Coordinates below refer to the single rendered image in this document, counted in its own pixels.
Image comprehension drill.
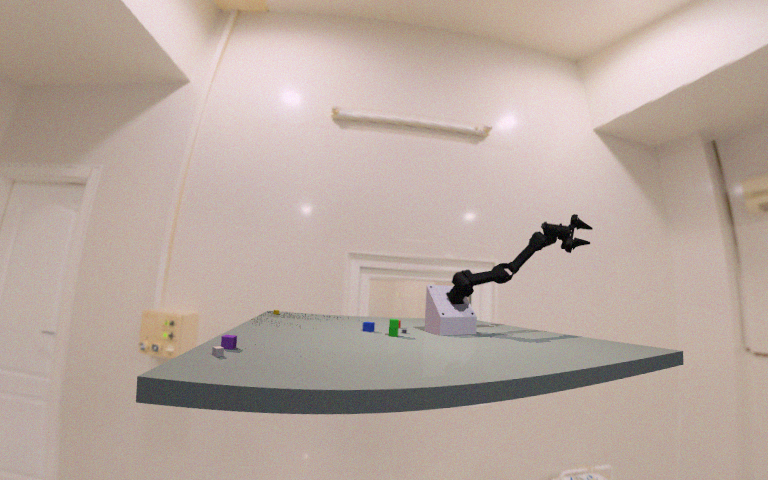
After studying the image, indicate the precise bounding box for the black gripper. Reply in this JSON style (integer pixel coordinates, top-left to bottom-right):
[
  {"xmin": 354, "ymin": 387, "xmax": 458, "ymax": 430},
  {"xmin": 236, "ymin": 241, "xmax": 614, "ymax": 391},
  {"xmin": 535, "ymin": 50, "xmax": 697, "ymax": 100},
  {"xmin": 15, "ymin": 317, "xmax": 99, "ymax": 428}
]
[{"xmin": 555, "ymin": 214, "xmax": 592, "ymax": 253}]

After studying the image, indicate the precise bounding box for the purple cube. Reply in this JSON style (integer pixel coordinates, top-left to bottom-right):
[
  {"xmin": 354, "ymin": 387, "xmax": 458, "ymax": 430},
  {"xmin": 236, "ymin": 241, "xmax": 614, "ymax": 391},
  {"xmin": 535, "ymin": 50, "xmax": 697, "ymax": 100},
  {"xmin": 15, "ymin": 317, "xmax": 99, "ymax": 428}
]
[{"xmin": 221, "ymin": 335, "xmax": 237, "ymax": 350}]

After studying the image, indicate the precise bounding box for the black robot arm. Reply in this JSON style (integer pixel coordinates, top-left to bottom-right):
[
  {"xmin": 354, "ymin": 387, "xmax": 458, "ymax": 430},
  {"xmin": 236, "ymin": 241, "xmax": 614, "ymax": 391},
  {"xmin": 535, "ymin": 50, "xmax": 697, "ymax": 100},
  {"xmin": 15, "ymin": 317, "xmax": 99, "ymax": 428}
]
[{"xmin": 446, "ymin": 222, "xmax": 557, "ymax": 304}]

